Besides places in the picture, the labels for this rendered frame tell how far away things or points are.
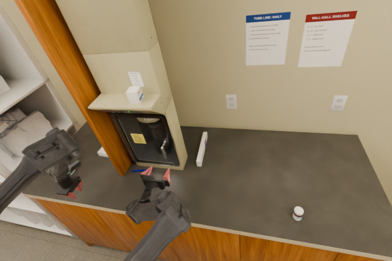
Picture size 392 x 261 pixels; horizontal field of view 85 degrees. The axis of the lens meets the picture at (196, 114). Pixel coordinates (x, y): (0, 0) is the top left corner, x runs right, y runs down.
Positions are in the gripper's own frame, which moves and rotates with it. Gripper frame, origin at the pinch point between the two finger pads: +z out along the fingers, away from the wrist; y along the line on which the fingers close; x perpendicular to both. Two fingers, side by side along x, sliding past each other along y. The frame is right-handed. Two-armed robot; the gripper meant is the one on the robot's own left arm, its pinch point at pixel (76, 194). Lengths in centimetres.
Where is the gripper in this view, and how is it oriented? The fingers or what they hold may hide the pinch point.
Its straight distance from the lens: 133.2
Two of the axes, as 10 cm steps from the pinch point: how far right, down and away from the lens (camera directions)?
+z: 1.4, 7.7, 6.2
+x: -9.6, -0.3, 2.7
